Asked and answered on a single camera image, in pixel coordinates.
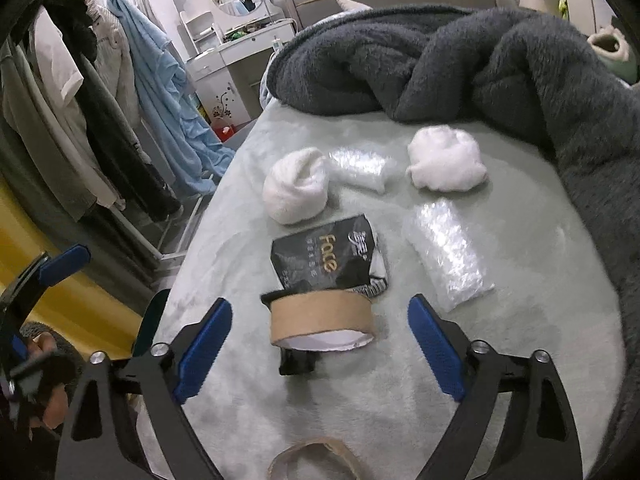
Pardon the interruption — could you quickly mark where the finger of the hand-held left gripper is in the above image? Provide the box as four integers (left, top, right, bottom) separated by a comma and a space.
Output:
0, 244, 94, 323

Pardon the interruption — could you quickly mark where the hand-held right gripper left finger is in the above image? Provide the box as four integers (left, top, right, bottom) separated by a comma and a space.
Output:
55, 298, 234, 480

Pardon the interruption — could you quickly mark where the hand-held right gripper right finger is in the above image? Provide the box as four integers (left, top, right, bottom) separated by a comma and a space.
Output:
407, 294, 584, 480

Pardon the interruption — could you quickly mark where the long bubble wrap bag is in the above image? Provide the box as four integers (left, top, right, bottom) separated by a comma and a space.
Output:
402, 199, 497, 311

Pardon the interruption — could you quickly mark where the wide cardboard tape roll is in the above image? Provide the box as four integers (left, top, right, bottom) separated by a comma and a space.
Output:
261, 289, 376, 352

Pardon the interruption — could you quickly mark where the thin cardboard tape roll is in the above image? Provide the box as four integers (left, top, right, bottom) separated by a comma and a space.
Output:
267, 436, 361, 480

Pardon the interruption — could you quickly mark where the black foil packet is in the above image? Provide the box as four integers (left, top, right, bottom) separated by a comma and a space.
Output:
270, 214, 390, 297

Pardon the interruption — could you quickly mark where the smooth white cotton wad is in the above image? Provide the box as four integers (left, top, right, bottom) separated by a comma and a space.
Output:
263, 147, 330, 226

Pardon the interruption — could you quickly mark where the lumpy white cotton wad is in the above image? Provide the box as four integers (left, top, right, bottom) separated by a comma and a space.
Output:
406, 126, 489, 192

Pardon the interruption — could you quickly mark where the small clear plastic bag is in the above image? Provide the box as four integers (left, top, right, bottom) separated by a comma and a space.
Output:
327, 146, 392, 196

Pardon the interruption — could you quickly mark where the person's left hand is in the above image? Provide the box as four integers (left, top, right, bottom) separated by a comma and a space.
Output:
22, 332, 71, 431

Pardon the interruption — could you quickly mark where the yellow cloth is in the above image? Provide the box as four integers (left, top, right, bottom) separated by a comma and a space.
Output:
0, 167, 148, 361

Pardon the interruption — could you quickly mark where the pale green fuzzy bed sheet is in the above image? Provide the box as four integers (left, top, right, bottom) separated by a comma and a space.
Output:
135, 99, 629, 480

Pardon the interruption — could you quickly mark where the small black plastic object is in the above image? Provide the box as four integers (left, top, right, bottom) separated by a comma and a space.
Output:
278, 347, 321, 377

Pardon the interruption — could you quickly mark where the white metal clothes rack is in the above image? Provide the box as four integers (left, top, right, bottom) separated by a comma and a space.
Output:
112, 192, 208, 263

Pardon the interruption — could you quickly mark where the black hanging garment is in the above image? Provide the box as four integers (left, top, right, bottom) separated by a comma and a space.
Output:
41, 0, 183, 222

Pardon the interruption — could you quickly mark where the grey-green hanging garment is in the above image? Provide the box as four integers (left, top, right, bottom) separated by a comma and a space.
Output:
0, 35, 76, 196

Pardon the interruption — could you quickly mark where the white shirt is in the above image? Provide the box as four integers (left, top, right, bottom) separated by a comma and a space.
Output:
27, 7, 128, 222

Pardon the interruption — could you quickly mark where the light blue garment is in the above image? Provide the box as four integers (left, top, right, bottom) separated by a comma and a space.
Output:
106, 0, 237, 197

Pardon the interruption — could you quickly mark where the white dressing table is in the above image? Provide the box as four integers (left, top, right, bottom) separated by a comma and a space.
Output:
179, 0, 297, 128

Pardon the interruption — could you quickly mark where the dark grey fleece blanket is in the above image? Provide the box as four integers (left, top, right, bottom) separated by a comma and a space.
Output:
265, 4, 640, 480

